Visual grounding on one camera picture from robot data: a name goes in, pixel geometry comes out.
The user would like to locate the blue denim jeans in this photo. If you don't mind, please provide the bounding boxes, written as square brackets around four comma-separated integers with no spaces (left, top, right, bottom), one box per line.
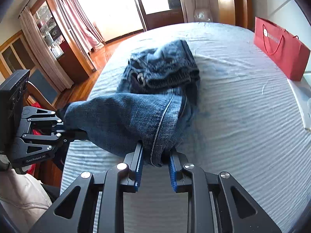
[56,39,200,167]

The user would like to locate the wooden chair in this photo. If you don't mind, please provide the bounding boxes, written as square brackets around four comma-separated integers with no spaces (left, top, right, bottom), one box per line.
[24,68,59,111]

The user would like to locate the beige curtain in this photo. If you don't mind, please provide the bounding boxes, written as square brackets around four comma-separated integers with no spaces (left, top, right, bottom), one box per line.
[19,6,74,91]

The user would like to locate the striped light blue bedsheet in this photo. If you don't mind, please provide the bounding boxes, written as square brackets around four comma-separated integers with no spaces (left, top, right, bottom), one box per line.
[60,22,311,233]

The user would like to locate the wooden display cabinet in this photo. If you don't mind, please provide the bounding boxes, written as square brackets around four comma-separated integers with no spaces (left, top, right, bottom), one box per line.
[33,2,89,84]

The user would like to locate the pink curtain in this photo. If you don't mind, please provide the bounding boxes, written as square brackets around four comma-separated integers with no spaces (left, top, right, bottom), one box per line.
[54,0,105,71]

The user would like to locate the clear plastic bag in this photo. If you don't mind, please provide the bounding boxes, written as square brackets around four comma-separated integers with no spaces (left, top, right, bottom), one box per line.
[193,9,213,23]

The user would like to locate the red paper shopping bag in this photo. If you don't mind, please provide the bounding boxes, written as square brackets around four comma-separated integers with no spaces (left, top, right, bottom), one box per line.
[253,17,310,81]

